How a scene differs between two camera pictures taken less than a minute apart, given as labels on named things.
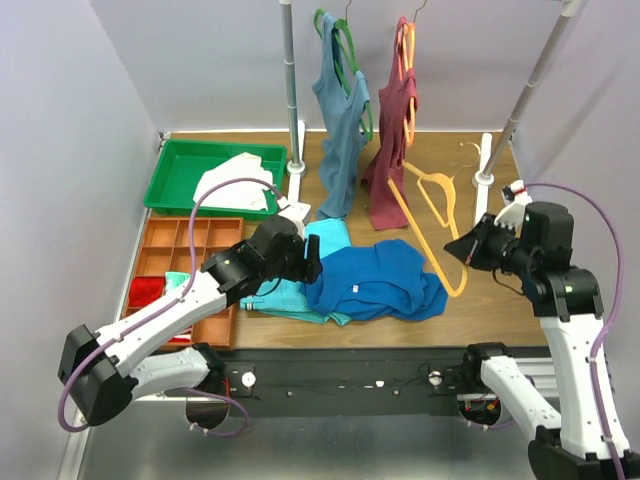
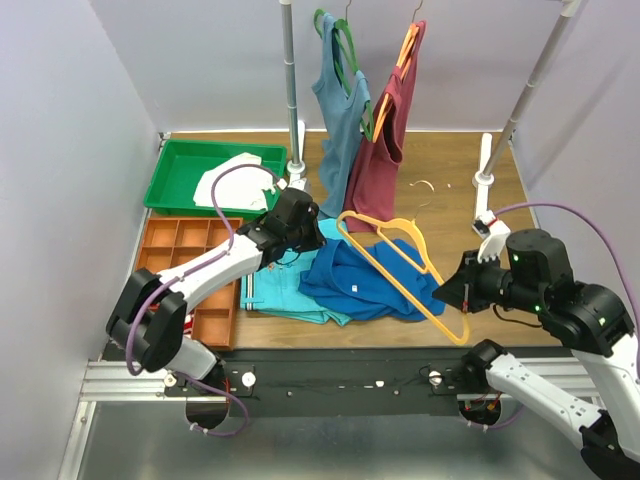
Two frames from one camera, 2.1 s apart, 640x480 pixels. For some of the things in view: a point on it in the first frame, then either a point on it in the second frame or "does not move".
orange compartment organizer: [165, 246] does not move
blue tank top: [384, 279] does not move
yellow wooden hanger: [451, 224] → [341, 215]
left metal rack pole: [296, 168] does not move
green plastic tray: [181, 165] does not move
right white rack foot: [483, 181] does not move
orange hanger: [410, 35] → [403, 63]
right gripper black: [474, 243] → [461, 289]
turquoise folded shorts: [289, 298] does not move
